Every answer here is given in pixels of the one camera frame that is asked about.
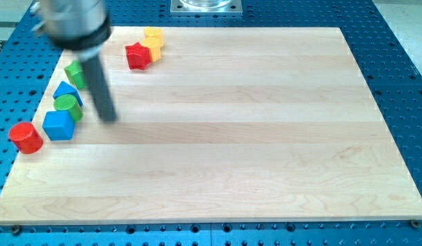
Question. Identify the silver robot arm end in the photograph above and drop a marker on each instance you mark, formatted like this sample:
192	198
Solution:
80	26

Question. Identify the red star block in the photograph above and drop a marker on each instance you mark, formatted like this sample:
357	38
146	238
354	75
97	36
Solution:
138	56

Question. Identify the green star block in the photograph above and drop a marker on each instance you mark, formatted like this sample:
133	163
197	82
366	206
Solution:
75	75

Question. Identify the light wooden board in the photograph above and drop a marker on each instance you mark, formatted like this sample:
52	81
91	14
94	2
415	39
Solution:
230	125

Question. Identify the yellow pentagon block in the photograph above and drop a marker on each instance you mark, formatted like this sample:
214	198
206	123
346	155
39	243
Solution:
153	45

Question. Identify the yellow cylinder block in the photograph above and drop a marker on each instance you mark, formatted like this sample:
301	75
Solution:
154	32

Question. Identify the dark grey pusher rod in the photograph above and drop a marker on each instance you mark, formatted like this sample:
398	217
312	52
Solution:
98	87

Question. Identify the green cylinder block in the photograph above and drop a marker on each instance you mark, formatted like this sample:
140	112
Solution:
69	103

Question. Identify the blue triangle block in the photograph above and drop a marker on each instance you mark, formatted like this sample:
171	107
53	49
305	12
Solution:
65	88

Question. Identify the blue cube block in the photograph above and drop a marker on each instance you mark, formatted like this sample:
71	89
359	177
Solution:
58	125

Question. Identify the red cylinder block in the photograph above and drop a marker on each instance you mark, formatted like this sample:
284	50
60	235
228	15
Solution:
25	137

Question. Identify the blue perforated metal table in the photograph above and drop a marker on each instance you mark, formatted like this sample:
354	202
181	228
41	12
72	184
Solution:
27	63

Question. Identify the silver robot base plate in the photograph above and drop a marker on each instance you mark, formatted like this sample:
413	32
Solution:
205	7

